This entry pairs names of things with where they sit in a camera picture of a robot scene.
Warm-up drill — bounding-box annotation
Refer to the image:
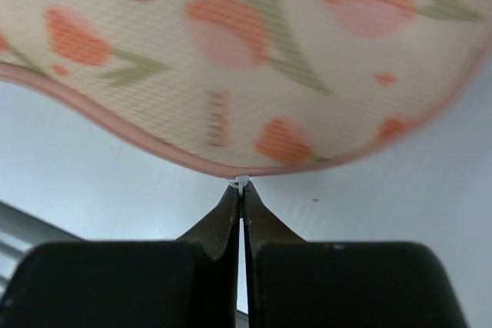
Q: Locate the white zipper pull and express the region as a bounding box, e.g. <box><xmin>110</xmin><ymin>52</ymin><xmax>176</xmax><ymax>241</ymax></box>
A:
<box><xmin>228</xmin><ymin>175</ymin><xmax>250</xmax><ymax>195</ymax></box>

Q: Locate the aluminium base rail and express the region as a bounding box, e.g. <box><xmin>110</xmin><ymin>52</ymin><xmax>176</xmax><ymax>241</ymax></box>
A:
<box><xmin>0</xmin><ymin>201</ymin><xmax>81</xmax><ymax>295</ymax></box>

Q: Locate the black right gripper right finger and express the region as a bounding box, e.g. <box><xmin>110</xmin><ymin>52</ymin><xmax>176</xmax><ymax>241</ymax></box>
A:
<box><xmin>240</xmin><ymin>184</ymin><xmax>467</xmax><ymax>327</ymax></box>

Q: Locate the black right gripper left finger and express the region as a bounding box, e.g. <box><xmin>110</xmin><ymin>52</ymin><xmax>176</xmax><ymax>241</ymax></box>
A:
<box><xmin>1</xmin><ymin>187</ymin><xmax>239</xmax><ymax>327</ymax></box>

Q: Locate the floral mesh laundry bag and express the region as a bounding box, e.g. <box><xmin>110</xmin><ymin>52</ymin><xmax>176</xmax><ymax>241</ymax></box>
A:
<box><xmin>1</xmin><ymin>0</ymin><xmax>491</xmax><ymax>177</ymax></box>

